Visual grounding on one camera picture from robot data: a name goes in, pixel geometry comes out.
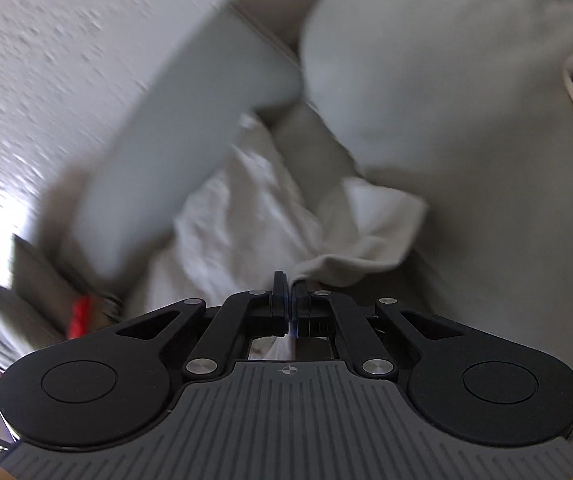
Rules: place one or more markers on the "grey pillow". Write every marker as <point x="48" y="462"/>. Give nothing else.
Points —
<point x="31" y="285"/>

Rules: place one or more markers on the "white printed t-shirt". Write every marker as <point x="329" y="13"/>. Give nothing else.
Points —
<point x="246" y="220"/>

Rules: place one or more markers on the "grey sofa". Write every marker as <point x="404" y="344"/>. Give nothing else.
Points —
<point x="466" y="110"/>

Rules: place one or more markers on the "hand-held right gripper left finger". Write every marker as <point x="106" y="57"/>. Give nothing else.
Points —
<point x="281" y="310"/>

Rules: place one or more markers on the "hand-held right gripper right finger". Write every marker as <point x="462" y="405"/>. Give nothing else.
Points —
<point x="297" y="310"/>

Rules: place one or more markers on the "red garment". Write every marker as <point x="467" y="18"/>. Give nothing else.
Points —
<point x="79" y="317"/>

